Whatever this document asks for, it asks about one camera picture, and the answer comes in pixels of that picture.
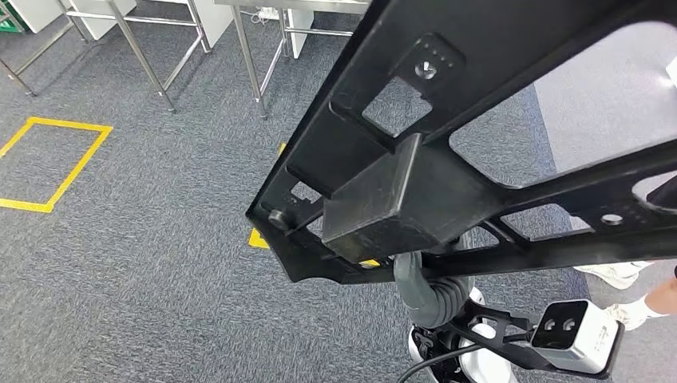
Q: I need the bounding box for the person's leg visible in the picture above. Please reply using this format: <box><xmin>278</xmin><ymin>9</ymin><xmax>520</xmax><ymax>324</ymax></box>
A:
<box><xmin>643</xmin><ymin>277</ymin><xmax>677</xmax><ymax>317</ymax></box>

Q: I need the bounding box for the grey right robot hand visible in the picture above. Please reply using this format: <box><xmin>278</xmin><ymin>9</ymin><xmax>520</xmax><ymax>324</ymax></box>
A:
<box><xmin>393</xmin><ymin>251</ymin><xmax>474</xmax><ymax>327</ymax></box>

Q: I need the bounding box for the person's white shoe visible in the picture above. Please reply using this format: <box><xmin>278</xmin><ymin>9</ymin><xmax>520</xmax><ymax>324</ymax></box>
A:
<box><xmin>603</xmin><ymin>294</ymin><xmax>671</xmax><ymax>333</ymax></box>
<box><xmin>573</xmin><ymin>261</ymin><xmax>655</xmax><ymax>290</ymax></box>

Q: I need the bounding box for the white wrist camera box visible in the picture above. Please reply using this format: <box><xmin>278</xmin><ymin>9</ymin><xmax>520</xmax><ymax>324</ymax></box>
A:
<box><xmin>530</xmin><ymin>299</ymin><xmax>626</xmax><ymax>375</ymax></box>

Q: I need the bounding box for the stainless steel table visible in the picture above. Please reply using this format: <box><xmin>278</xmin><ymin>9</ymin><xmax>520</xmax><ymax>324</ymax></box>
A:
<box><xmin>0</xmin><ymin>0</ymin><xmax>212</xmax><ymax>115</ymax></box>
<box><xmin>214</xmin><ymin>0</ymin><xmax>371</xmax><ymax>120</ymax></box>

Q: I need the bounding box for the black camera cable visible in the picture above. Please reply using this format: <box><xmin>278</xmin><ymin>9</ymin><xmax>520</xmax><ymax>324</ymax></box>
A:
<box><xmin>395</xmin><ymin>330</ymin><xmax>532</xmax><ymax>383</ymax></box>

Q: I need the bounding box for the green plastic crate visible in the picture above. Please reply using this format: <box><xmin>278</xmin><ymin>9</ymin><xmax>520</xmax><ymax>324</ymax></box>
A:
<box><xmin>0</xmin><ymin>4</ymin><xmax>27</xmax><ymax>34</ymax></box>

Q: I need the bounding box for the black plastic license plate frame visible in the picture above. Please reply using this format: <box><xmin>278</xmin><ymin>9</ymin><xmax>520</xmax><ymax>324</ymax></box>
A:
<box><xmin>245</xmin><ymin>0</ymin><xmax>677</xmax><ymax>286</ymax></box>

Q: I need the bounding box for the white cabinet panel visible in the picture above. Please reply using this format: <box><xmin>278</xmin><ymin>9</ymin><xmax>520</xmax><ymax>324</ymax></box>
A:
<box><xmin>287</xmin><ymin>9</ymin><xmax>315</xmax><ymax>59</ymax></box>
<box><xmin>192</xmin><ymin>0</ymin><xmax>235</xmax><ymax>49</ymax></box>
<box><xmin>69</xmin><ymin>0</ymin><xmax>137</xmax><ymax>41</ymax></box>
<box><xmin>10</xmin><ymin>0</ymin><xmax>63</xmax><ymax>34</ymax></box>

